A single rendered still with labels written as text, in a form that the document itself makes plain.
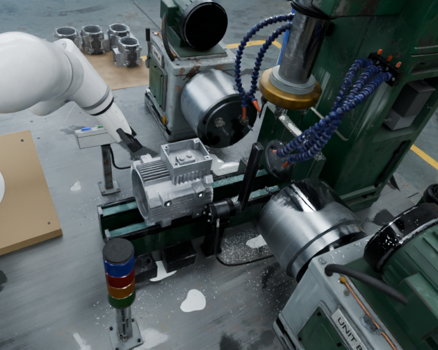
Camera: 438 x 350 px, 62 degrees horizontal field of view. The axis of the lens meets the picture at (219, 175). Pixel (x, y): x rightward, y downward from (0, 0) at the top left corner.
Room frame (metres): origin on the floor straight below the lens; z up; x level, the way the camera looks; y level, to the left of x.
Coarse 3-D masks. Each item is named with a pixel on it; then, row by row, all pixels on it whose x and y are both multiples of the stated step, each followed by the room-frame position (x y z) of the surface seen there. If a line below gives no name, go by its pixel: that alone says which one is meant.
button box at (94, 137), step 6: (78, 132) 0.86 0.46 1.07; (84, 132) 0.86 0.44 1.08; (90, 132) 0.86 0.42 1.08; (96, 132) 0.87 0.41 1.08; (102, 132) 0.88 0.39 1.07; (78, 138) 0.84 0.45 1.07; (84, 138) 0.85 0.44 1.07; (90, 138) 0.85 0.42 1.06; (96, 138) 0.86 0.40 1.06; (102, 138) 0.87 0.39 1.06; (108, 138) 0.88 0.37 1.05; (120, 138) 0.90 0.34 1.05; (78, 144) 0.84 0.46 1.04; (84, 144) 0.84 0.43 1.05; (90, 144) 0.85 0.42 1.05; (96, 144) 0.85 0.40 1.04; (102, 144) 0.86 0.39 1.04
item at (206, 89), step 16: (192, 80) 1.22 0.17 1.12; (208, 80) 1.19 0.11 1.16; (224, 80) 1.19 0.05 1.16; (192, 96) 1.14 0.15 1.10; (208, 96) 1.11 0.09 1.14; (224, 96) 1.10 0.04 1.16; (240, 96) 1.13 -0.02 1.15; (192, 112) 1.10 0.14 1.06; (208, 112) 1.06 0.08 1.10; (224, 112) 1.09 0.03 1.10; (240, 112) 1.13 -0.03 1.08; (256, 112) 1.18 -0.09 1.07; (192, 128) 1.11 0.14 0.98; (208, 128) 1.06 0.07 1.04; (240, 128) 1.14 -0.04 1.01; (208, 144) 1.07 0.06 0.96; (224, 144) 1.11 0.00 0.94
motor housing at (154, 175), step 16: (160, 160) 0.78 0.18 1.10; (144, 176) 0.70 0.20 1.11; (160, 176) 0.72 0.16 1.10; (144, 192) 0.77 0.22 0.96; (176, 192) 0.70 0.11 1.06; (192, 192) 0.71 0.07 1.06; (208, 192) 0.75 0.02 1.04; (144, 208) 0.72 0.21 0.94; (160, 208) 0.66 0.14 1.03; (176, 208) 0.68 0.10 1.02; (192, 208) 0.71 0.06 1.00
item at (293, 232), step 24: (288, 192) 0.71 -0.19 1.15; (312, 192) 0.71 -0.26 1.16; (264, 216) 0.68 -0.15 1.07; (288, 216) 0.65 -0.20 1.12; (312, 216) 0.64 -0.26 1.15; (336, 216) 0.64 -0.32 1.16; (288, 240) 0.59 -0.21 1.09; (312, 240) 0.58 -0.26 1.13; (336, 240) 0.58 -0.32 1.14; (288, 264) 0.56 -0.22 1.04
